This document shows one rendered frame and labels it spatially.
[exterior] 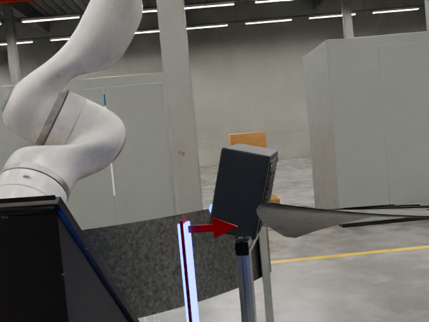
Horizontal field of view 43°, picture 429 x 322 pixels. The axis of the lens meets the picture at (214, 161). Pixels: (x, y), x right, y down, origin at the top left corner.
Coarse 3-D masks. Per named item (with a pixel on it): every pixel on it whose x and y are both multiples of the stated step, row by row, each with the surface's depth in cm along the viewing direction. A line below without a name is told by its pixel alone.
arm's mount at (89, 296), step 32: (0, 224) 65; (32, 224) 64; (64, 224) 65; (0, 256) 65; (32, 256) 64; (64, 256) 64; (96, 256) 71; (0, 288) 66; (32, 288) 65; (64, 288) 64; (96, 288) 72; (0, 320) 66; (32, 320) 65; (64, 320) 64; (96, 320) 71; (128, 320) 81
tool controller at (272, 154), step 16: (240, 144) 140; (224, 160) 120; (240, 160) 120; (256, 160) 119; (272, 160) 125; (224, 176) 121; (240, 176) 120; (256, 176) 119; (272, 176) 133; (224, 192) 121; (240, 192) 120; (256, 192) 120; (224, 208) 121; (240, 208) 121; (256, 208) 120; (240, 224) 121; (256, 224) 120
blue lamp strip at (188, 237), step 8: (184, 224) 63; (184, 232) 63; (192, 256) 65; (192, 264) 64; (192, 272) 64; (192, 280) 64; (192, 288) 64; (192, 296) 63; (192, 304) 63; (192, 312) 63
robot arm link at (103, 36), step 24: (96, 0) 100; (120, 0) 99; (96, 24) 99; (120, 24) 100; (72, 48) 100; (96, 48) 100; (120, 48) 102; (48, 72) 99; (72, 72) 100; (24, 96) 98; (48, 96) 99; (24, 120) 99; (48, 120) 100
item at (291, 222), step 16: (272, 208) 54; (288, 208) 53; (304, 208) 53; (352, 208) 59; (368, 208) 59; (384, 208) 58; (400, 208) 58; (416, 208) 57; (272, 224) 66; (288, 224) 67; (304, 224) 68; (320, 224) 69; (336, 224) 70
